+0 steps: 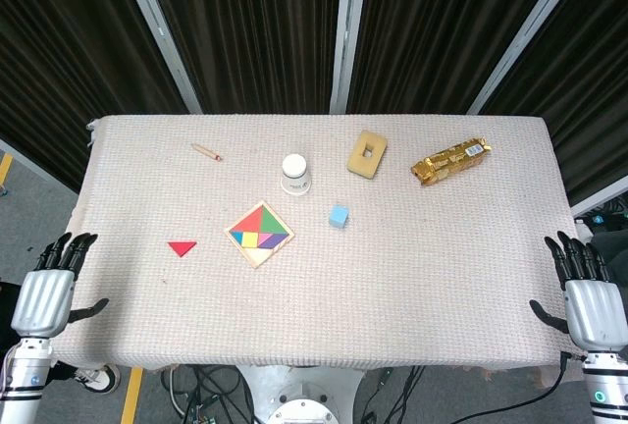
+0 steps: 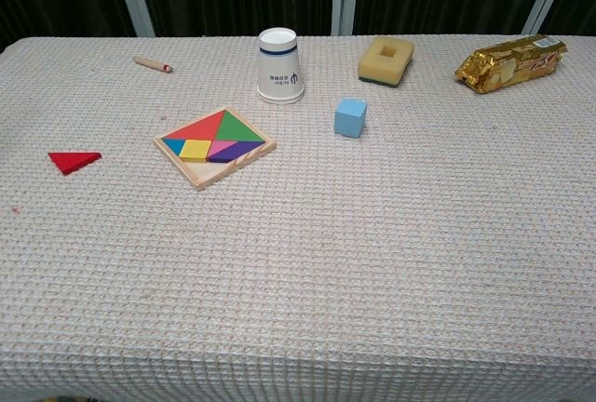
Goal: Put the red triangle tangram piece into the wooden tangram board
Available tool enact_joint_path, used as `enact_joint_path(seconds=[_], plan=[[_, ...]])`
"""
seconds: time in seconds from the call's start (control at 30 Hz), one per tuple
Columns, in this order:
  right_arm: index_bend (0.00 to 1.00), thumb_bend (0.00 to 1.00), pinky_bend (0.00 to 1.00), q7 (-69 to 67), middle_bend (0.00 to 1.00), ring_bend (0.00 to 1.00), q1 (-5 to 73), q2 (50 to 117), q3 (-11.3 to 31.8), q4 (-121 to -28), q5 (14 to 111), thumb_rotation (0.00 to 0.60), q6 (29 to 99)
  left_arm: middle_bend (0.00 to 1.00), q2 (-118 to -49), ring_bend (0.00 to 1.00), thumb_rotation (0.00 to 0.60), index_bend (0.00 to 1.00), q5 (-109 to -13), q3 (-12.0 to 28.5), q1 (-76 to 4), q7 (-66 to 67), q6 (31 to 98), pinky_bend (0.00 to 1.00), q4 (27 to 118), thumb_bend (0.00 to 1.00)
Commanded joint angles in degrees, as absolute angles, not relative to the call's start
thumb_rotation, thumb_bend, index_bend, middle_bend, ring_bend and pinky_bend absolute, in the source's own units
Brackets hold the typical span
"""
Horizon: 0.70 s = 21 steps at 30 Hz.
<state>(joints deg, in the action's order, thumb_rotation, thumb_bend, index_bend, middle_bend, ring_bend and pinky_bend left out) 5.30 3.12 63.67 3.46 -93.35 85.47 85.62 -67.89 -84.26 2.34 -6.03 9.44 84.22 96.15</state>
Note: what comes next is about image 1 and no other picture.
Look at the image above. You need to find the short wooden red pencil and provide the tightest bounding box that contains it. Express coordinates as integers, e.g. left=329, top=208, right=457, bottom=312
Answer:
left=190, top=142, right=223, bottom=162

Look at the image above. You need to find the red triangle piece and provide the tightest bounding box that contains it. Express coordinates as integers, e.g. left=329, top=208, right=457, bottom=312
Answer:
left=167, top=239, right=198, bottom=259

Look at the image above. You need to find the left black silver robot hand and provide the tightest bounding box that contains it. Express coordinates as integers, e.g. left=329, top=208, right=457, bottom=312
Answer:
left=9, top=232, right=110, bottom=342

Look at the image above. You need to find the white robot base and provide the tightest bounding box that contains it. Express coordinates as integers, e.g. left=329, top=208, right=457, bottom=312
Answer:
left=235, top=364, right=379, bottom=424

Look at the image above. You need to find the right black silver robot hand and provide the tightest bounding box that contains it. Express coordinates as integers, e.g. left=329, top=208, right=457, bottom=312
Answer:
left=528, top=230, right=628, bottom=354

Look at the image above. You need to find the yellow sponge with hole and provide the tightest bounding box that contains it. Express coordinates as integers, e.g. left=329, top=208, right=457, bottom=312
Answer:
left=345, top=130, right=390, bottom=181

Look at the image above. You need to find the gold foil snack packet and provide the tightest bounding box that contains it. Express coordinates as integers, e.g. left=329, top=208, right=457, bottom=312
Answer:
left=410, top=134, right=494, bottom=186

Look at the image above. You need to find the black floor cable bundle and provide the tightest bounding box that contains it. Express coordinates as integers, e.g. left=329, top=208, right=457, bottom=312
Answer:
left=169, top=364, right=249, bottom=424
left=359, top=365, right=429, bottom=424

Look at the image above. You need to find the wooden tangram puzzle tray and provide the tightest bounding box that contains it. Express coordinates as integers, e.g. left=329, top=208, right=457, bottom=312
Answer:
left=224, top=199, right=296, bottom=270

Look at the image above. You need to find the upturned white paper cup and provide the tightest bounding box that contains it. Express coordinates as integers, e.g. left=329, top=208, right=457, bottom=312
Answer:
left=280, top=153, right=313, bottom=196

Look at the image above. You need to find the white aluminium frame post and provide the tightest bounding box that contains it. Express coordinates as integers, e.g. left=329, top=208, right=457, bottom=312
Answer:
left=328, top=0, right=371, bottom=115
left=112, top=0, right=203, bottom=115
left=466, top=0, right=599, bottom=116

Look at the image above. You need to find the dark pleated curtain panel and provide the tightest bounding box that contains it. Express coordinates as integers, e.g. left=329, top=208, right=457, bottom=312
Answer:
left=483, top=0, right=628, bottom=205
left=140, top=0, right=345, bottom=115
left=0, top=0, right=191, bottom=194
left=346, top=0, right=571, bottom=115

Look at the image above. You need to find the black device with teal lights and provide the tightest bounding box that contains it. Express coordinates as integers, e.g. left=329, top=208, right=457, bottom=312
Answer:
left=572, top=200, right=628, bottom=251

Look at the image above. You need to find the light blue cube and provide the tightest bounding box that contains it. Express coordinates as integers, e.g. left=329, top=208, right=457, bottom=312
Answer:
left=328, top=204, right=350, bottom=229

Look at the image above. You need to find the large red tangram triangle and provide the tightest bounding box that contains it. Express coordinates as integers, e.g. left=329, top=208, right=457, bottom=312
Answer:
left=230, top=203, right=265, bottom=235

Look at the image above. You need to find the large green tangram triangle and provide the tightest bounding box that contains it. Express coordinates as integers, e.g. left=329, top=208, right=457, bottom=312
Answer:
left=259, top=203, right=291, bottom=236

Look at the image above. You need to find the white black sneaker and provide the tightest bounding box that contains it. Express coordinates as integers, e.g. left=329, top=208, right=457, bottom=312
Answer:
left=73, top=364, right=122, bottom=394

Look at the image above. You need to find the beige waffle tablecloth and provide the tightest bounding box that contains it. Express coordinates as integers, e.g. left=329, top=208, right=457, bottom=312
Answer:
left=51, top=114, right=585, bottom=372

